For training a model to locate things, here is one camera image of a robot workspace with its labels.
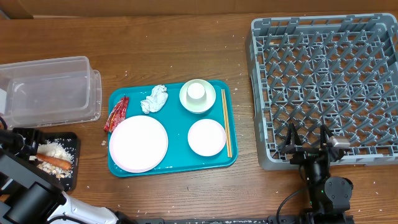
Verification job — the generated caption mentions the black waste tray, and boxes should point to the black waste tray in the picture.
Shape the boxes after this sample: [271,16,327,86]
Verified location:
[36,132,80,192]

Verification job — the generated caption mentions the clear plastic bin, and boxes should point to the clear plastic bin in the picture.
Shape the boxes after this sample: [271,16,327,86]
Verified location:
[1,56,102,129]

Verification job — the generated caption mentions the pale green bowl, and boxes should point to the pale green bowl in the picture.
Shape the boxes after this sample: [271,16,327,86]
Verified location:
[179,79,216,114]

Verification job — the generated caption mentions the right wooden chopstick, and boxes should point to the right wooden chopstick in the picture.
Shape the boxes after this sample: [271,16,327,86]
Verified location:
[222,89,233,158]

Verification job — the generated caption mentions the white tissue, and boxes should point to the white tissue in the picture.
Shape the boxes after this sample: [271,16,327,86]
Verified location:
[141,85,169,114]

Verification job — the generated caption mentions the teal plastic tray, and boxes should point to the teal plastic tray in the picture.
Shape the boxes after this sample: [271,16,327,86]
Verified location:
[108,80,239,177]

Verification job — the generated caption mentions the rice and peanut scraps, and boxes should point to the rice and peanut scraps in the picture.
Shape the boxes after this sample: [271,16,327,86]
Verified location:
[37,142,75,179]

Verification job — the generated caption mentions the small white plate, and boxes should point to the small white plate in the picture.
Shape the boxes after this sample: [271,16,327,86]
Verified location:
[187,119,226,157]

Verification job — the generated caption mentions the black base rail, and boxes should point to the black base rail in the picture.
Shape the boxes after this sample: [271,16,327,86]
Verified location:
[132,215,309,224]

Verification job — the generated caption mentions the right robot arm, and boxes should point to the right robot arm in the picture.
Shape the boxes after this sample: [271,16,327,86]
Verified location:
[275,123,354,223]

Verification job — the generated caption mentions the large white plate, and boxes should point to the large white plate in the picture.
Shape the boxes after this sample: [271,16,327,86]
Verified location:
[109,115,169,173]

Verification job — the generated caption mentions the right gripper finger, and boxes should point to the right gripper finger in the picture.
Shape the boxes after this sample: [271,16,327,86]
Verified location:
[284,123,302,149]
[320,124,333,149]

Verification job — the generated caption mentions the red snack wrapper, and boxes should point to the red snack wrapper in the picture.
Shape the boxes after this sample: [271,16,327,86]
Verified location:
[104,96,129,133]

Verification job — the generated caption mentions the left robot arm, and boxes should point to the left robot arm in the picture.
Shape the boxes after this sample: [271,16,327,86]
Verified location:
[1,128,137,223]

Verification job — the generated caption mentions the grey dishwasher rack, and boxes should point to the grey dishwasher rack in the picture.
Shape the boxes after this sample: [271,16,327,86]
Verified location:
[246,13,397,170]

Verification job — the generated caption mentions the white upturned cup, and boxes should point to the white upturned cup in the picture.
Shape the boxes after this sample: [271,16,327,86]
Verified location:
[187,82,206,101]

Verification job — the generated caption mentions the orange carrot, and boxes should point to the orange carrot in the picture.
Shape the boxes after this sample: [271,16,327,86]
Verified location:
[36,153,72,170]

